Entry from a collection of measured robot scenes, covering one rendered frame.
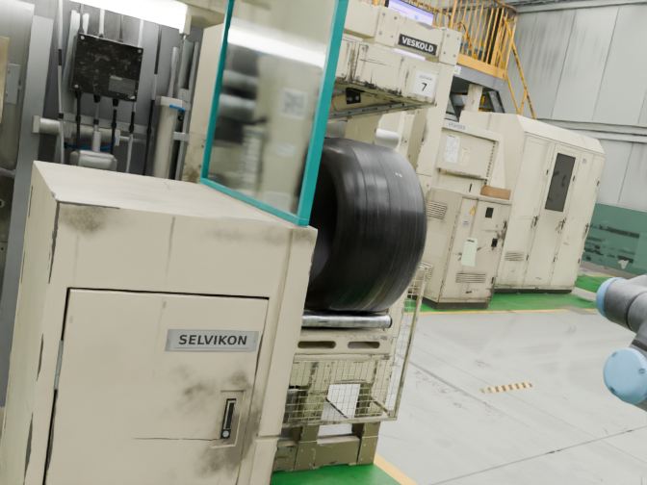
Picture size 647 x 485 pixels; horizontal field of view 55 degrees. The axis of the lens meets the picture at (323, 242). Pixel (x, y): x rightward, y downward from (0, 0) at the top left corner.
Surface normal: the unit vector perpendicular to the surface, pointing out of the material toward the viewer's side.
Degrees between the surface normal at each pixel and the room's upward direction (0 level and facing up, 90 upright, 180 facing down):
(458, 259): 90
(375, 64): 90
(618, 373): 77
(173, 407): 90
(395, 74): 90
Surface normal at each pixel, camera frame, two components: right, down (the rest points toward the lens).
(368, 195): 0.25, -0.29
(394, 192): 0.49, -0.34
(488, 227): 0.59, 0.22
